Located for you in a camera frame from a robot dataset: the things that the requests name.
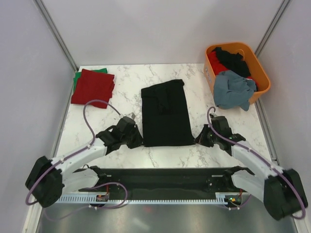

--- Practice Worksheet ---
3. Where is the black t-shirt blue logo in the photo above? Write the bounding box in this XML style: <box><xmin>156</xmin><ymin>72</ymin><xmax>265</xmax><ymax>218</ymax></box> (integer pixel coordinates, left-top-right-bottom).
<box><xmin>141</xmin><ymin>79</ymin><xmax>194</xmax><ymax>147</ymax></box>

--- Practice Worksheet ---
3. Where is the grey-blue t-shirt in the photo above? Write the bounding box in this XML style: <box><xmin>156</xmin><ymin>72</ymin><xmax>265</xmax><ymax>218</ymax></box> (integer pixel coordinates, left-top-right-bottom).
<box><xmin>213</xmin><ymin>70</ymin><xmax>257</xmax><ymax>111</ymax></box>

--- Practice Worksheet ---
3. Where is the orange plastic tub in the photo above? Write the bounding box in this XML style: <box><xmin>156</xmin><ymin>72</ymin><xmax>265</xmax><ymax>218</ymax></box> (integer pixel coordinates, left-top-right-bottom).
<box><xmin>204</xmin><ymin>42</ymin><xmax>271</xmax><ymax>104</ymax></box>

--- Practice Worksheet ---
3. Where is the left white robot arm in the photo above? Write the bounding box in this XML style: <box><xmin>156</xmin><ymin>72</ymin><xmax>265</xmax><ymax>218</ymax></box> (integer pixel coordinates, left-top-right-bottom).
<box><xmin>25</xmin><ymin>114</ymin><xmax>143</xmax><ymax>208</ymax></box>

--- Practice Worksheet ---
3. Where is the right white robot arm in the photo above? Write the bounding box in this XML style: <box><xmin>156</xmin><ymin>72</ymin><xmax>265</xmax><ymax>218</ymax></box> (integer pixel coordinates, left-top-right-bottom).
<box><xmin>195</xmin><ymin>114</ymin><xmax>308</xmax><ymax>220</ymax></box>

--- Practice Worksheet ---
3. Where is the folded red t-shirt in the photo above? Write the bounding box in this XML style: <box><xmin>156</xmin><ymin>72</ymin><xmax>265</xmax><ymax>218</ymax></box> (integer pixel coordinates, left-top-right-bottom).
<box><xmin>71</xmin><ymin>69</ymin><xmax>115</xmax><ymax>109</ymax></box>

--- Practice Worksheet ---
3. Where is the red garment in tub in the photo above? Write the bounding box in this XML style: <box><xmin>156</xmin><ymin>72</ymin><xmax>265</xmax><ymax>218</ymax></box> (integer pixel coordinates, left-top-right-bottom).
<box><xmin>207</xmin><ymin>51</ymin><xmax>255</xmax><ymax>81</ymax></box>

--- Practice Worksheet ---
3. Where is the folded green t-shirt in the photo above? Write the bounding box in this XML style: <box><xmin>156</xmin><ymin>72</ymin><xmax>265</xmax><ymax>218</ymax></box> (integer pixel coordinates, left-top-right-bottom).
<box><xmin>73</xmin><ymin>68</ymin><xmax>108</xmax><ymax>92</ymax></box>

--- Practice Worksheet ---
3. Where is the black garment in tub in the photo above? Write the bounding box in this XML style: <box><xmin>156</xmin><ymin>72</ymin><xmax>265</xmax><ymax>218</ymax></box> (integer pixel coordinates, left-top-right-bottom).
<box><xmin>210</xmin><ymin>46</ymin><xmax>252</xmax><ymax>78</ymax></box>

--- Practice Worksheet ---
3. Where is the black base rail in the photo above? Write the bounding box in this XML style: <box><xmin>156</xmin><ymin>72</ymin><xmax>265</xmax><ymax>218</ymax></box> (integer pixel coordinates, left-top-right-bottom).
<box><xmin>91</xmin><ymin>166</ymin><xmax>240</xmax><ymax>201</ymax></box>

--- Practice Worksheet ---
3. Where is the white slotted cable duct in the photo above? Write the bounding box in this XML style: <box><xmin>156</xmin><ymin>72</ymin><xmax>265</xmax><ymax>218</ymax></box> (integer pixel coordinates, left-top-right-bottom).
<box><xmin>56</xmin><ymin>192</ymin><xmax>235</xmax><ymax>205</ymax></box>

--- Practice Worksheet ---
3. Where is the left aluminium frame post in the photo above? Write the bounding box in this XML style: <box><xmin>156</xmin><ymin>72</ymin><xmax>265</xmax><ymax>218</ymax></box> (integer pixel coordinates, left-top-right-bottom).
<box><xmin>34</xmin><ymin>0</ymin><xmax>79</xmax><ymax>71</ymax></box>

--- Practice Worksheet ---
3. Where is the aluminium frame post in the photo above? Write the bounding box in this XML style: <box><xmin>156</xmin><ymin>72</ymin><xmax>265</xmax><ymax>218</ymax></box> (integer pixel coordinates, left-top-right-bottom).
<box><xmin>255</xmin><ymin>0</ymin><xmax>292</xmax><ymax>65</ymax></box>
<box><xmin>34</xmin><ymin>0</ymin><xmax>79</xmax><ymax>71</ymax></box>

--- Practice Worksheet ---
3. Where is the right aluminium frame post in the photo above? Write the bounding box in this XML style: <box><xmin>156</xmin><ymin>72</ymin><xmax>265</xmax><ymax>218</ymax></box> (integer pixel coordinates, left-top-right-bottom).
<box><xmin>255</xmin><ymin>0</ymin><xmax>292</xmax><ymax>65</ymax></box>

